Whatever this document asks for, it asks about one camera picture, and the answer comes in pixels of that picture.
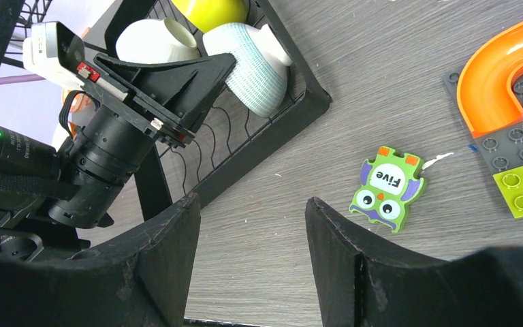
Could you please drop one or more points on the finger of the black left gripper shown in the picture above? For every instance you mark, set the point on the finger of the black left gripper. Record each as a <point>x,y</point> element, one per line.
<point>183,92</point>

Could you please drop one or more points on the black wire dish rack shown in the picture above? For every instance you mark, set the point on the black wire dish rack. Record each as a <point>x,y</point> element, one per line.
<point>231,142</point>

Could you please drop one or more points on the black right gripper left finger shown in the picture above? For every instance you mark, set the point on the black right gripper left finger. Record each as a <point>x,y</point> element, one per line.
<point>138,278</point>

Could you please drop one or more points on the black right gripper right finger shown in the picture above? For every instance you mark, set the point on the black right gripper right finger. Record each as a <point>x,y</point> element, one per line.
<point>363,279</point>

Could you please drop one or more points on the green owl toy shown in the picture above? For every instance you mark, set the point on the green owl toy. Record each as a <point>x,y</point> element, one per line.
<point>389,183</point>

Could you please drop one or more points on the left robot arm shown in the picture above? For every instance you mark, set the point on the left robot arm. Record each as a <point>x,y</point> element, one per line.
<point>46,194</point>

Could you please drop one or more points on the grey building block plate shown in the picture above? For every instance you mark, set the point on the grey building block plate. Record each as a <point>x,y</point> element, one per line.
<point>518,135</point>

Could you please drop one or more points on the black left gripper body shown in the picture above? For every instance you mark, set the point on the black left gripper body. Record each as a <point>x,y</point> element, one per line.
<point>107,151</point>

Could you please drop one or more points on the white ribbed bowl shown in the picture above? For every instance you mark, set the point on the white ribbed bowl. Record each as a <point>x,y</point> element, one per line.
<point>153,41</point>

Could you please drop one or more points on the yellow-green bowl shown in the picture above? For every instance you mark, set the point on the yellow-green bowl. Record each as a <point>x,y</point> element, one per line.
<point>206,15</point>

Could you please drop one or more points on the orange curved block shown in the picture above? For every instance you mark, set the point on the orange curved block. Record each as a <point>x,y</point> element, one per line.
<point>484,93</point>

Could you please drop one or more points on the mint textured bowl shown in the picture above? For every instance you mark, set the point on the mint textured bowl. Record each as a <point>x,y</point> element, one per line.
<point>259,78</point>

